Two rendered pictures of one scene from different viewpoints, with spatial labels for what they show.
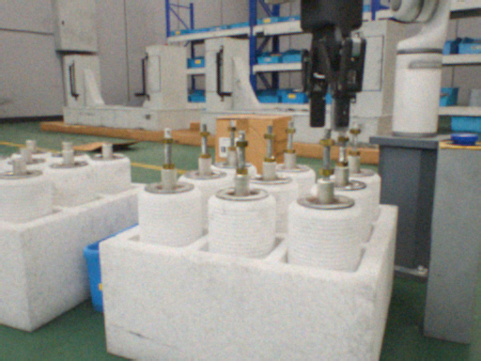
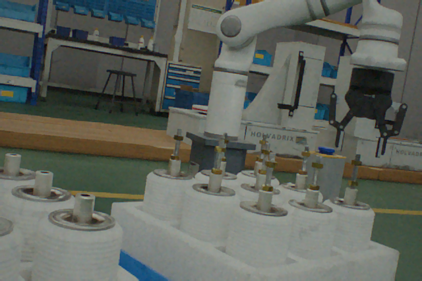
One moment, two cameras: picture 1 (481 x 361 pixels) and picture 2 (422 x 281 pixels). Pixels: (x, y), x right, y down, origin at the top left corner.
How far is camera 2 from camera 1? 0.95 m
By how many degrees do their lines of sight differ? 64
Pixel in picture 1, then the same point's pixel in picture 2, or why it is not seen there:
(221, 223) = (324, 232)
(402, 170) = (228, 167)
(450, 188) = (329, 183)
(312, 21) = (383, 86)
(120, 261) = not seen: outside the picture
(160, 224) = (285, 244)
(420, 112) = (238, 120)
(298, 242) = (357, 235)
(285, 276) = (369, 260)
